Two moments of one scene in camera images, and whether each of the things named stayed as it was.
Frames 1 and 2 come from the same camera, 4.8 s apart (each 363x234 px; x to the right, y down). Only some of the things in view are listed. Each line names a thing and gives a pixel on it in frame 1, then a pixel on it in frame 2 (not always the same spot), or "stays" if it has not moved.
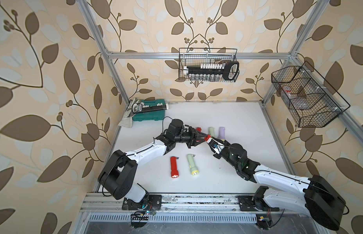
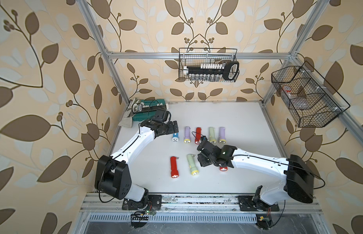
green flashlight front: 194,169 stays
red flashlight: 174,172 stays
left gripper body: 189,139 to 169,128
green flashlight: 211,130 stays
